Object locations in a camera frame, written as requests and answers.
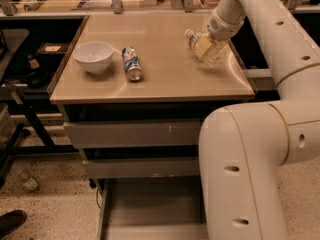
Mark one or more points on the plastic bottle on floor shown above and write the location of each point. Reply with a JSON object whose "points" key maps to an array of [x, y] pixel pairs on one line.
{"points": [[28, 181]]}

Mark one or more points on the blue soda can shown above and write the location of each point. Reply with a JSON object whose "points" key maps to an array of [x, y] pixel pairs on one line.
{"points": [[131, 64]]}

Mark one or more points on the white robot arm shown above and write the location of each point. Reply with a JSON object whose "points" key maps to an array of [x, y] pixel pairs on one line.
{"points": [[241, 145]]}

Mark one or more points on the grey open bottom drawer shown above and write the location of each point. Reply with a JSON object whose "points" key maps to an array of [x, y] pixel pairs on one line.
{"points": [[152, 209]]}

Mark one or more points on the white ceramic bowl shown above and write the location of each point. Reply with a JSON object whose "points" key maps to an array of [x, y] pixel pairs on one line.
{"points": [[94, 57]]}

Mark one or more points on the dark shoe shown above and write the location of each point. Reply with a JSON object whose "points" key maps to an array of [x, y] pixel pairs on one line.
{"points": [[11, 221]]}

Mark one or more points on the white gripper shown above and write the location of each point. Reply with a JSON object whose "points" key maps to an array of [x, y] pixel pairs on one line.
{"points": [[222, 29]]}

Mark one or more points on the grey drawer cabinet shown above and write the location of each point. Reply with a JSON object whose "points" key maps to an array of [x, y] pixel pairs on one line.
{"points": [[174, 86]]}

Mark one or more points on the grey middle drawer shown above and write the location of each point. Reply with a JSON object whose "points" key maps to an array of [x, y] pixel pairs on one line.
{"points": [[141, 168]]}

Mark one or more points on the grey top drawer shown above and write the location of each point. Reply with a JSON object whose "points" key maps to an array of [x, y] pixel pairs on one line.
{"points": [[141, 133]]}

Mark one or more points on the clear plastic water bottle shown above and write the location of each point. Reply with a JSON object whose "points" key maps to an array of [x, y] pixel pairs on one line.
{"points": [[206, 48]]}

